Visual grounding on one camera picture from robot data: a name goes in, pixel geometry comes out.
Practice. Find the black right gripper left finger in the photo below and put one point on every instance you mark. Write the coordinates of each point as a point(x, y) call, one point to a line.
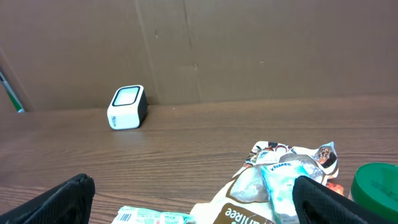
point(68, 203)

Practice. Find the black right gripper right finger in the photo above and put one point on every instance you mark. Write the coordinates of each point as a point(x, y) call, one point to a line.
point(316, 204)

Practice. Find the teal tissue pack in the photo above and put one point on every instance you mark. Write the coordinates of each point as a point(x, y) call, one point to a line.
point(279, 180)

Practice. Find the teal snack bar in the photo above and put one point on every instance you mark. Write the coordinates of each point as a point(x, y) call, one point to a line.
point(134, 215)

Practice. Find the green capped bottle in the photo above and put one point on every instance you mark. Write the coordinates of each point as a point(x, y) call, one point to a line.
point(375, 187)

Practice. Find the brown snack pouch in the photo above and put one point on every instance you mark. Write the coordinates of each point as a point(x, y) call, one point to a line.
point(244, 198)

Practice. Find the orange tissue pack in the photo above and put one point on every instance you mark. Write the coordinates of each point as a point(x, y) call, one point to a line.
point(335, 187)

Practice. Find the white barcode scanner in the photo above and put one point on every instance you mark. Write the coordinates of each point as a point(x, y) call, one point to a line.
point(128, 108)

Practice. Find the green white background object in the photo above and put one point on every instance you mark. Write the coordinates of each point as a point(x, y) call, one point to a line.
point(14, 99)

